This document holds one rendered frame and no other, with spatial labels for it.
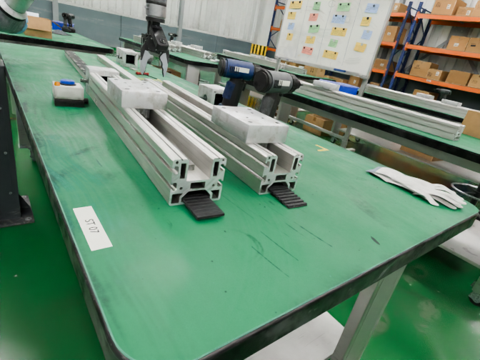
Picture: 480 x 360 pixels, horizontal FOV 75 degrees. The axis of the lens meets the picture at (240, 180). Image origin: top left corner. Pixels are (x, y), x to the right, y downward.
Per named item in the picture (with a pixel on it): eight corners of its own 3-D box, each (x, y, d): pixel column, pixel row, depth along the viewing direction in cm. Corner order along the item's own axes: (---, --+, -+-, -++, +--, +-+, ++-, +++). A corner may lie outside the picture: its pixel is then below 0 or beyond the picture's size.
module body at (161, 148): (89, 96, 112) (89, 72, 108) (118, 98, 117) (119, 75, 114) (168, 206, 53) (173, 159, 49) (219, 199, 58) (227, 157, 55)
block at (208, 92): (191, 106, 128) (193, 82, 124) (213, 106, 135) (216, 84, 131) (203, 113, 121) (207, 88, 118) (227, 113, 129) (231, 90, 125)
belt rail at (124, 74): (96, 58, 209) (96, 54, 208) (103, 59, 211) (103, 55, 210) (136, 89, 138) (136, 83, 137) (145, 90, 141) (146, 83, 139)
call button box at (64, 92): (52, 99, 99) (51, 79, 97) (86, 101, 104) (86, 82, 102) (54, 106, 93) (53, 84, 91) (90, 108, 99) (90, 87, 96)
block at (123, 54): (116, 63, 205) (116, 48, 201) (133, 66, 211) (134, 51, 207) (118, 66, 197) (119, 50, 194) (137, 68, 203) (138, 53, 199)
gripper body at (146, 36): (158, 51, 128) (161, 19, 123) (166, 54, 122) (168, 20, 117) (140, 48, 124) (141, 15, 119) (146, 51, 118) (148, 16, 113)
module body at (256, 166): (142, 100, 122) (143, 78, 119) (167, 101, 128) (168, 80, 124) (258, 194, 63) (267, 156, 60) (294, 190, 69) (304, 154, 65)
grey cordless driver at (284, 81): (238, 143, 93) (252, 66, 85) (278, 138, 107) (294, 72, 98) (256, 151, 89) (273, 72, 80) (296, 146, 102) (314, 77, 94)
